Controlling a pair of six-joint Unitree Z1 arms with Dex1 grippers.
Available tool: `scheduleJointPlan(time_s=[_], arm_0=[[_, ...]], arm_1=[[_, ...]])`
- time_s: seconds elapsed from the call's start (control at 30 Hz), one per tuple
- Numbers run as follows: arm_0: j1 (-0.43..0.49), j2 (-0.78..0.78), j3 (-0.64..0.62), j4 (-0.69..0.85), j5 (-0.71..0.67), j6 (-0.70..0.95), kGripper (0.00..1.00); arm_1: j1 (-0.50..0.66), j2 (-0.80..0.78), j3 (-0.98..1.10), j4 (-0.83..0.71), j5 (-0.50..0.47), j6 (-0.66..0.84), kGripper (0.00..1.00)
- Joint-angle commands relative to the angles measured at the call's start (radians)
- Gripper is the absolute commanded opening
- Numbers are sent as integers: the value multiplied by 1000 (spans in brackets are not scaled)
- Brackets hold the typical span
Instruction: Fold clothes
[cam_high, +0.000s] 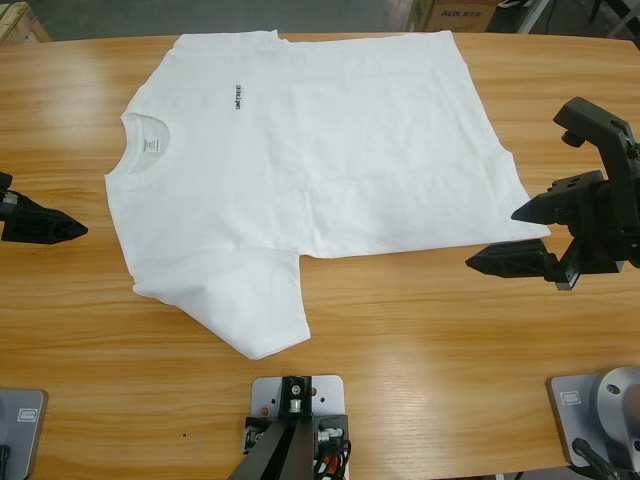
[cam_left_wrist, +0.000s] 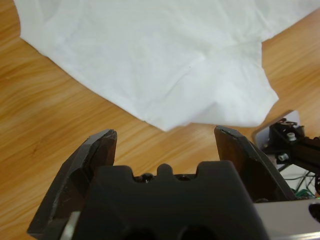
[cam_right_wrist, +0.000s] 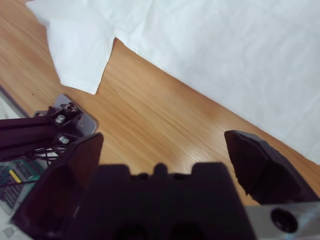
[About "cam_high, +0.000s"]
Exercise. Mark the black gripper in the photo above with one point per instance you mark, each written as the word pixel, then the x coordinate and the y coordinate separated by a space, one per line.
pixel 4 225
pixel 615 230

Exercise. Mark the white t-shirt with black logo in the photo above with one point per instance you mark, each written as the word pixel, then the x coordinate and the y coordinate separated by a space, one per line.
pixel 300 150

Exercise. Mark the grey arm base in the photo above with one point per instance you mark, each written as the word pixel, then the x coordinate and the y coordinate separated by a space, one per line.
pixel 570 415
pixel 25 435

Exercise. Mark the wooden crate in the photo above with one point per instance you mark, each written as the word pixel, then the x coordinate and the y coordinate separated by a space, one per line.
pixel 20 20

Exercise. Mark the white table leg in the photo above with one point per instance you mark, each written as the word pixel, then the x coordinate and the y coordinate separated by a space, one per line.
pixel 620 20
pixel 532 17

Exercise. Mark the cardboard box with blue print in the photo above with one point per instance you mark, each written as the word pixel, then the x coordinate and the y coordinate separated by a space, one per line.
pixel 460 15

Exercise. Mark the white and black shoe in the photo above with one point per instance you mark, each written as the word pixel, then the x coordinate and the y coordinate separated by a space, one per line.
pixel 515 3

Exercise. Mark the black clamp with bolt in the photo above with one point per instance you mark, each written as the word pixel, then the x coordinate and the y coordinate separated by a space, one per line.
pixel 257 432
pixel 331 432

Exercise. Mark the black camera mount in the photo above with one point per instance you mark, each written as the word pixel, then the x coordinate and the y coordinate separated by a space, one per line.
pixel 600 125
pixel 4 181

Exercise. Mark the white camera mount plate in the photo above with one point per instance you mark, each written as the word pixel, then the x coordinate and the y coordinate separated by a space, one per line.
pixel 330 395

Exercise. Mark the black bracket with silver bolt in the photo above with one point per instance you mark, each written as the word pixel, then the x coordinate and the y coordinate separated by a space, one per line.
pixel 296 390

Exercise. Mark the dark camera post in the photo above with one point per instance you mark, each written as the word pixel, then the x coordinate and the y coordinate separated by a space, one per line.
pixel 280 450

